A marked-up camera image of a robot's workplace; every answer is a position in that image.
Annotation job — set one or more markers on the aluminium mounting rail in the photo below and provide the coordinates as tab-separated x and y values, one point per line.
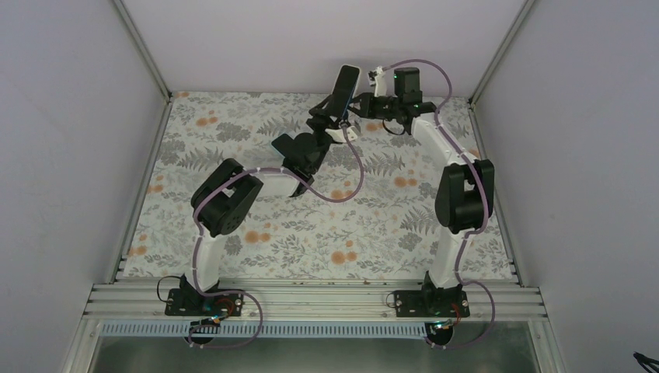
316	300

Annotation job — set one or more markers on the slotted cable duct grey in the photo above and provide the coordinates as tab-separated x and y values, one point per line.
269	329

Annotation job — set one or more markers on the right aluminium frame post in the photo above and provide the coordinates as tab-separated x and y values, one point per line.
501	50

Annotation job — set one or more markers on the floral patterned table mat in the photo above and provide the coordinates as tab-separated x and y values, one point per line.
371	216

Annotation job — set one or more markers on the aluminium frame post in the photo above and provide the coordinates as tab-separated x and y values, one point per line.
501	50
142	48

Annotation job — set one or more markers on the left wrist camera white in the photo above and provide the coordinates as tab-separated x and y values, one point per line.
344	133

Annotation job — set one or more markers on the beige phone case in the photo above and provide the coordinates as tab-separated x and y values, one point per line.
354	82

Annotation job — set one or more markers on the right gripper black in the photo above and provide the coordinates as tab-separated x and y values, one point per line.
363	98

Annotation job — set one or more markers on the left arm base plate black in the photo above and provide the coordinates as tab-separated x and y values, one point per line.
195	305

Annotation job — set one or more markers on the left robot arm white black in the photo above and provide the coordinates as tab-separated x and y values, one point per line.
224	199

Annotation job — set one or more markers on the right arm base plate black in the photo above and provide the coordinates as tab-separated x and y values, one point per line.
439	303

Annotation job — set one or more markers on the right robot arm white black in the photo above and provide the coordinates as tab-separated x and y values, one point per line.
463	203

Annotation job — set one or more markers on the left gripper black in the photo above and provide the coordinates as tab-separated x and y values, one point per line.
323	114

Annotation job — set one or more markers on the left aluminium frame post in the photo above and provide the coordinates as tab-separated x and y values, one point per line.
142	48

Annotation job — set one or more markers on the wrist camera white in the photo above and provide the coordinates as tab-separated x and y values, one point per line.
344	133
376	80

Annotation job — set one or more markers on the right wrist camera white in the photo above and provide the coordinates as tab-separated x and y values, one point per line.
376	80

